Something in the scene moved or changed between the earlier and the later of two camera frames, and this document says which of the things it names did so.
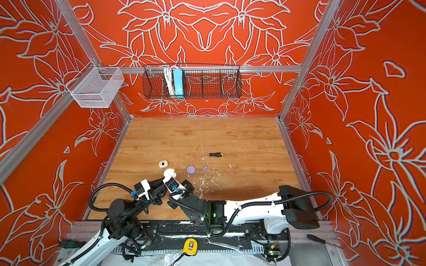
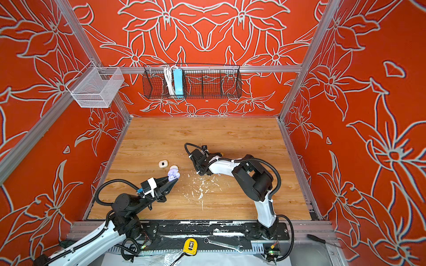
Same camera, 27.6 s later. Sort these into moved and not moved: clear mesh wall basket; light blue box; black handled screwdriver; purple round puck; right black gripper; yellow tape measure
Moved: purple round puck; right black gripper
Not moved: light blue box; black handled screwdriver; clear mesh wall basket; yellow tape measure
